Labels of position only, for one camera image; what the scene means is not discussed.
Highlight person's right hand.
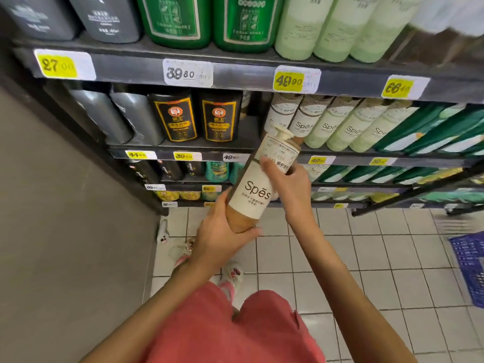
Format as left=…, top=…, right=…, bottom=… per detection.
left=260, top=157, right=317, bottom=226

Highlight black bottle gold label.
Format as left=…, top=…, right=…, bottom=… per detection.
left=198, top=90, right=243, bottom=143
left=148, top=92, right=200, bottom=143

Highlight small black bottle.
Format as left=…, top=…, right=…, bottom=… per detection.
left=185, top=161, right=207, bottom=177
left=129, top=160, right=160, bottom=184
left=158, top=160, right=186, bottom=181

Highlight white slipper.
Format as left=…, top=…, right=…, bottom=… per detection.
left=169, top=238, right=196, bottom=267
left=219, top=262, right=245, bottom=300

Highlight pink shorts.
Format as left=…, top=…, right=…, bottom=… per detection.
left=142, top=281, right=326, bottom=363

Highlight row of dark green bottles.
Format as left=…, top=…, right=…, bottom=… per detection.
left=372, top=103, right=484, bottom=156

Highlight dark green bottle white label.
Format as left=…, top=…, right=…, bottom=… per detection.
left=213, top=0, right=286, bottom=53
left=135, top=0, right=213, bottom=50

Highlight blue plastic shopping basket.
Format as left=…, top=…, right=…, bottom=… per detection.
left=448, top=231, right=484, bottom=309

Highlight silver grey bottle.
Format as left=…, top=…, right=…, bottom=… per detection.
left=69, top=88, right=134, bottom=145
left=109, top=90, right=164, bottom=146

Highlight brown pump bottle white label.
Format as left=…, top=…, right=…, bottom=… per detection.
left=225, top=123, right=301, bottom=234

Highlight person's left forearm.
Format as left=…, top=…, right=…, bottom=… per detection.
left=81, top=259, right=214, bottom=363

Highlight dark grey bottle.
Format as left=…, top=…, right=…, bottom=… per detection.
left=66, top=0, right=143, bottom=44
left=0, top=0, right=82, bottom=41

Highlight light green bottle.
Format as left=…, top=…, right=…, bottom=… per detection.
left=275, top=0, right=336, bottom=61
left=349, top=100, right=419, bottom=153
left=313, top=0, right=382, bottom=63
left=350, top=0, right=425, bottom=64
left=304, top=96, right=362, bottom=149
left=326, top=98, right=394, bottom=152

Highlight person's right forearm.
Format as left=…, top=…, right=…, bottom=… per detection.
left=285, top=215, right=418, bottom=363

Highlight person's left hand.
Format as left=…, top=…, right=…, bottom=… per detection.
left=188, top=187, right=262, bottom=277

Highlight black metal bar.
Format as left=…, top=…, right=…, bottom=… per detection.
left=351, top=162, right=484, bottom=218

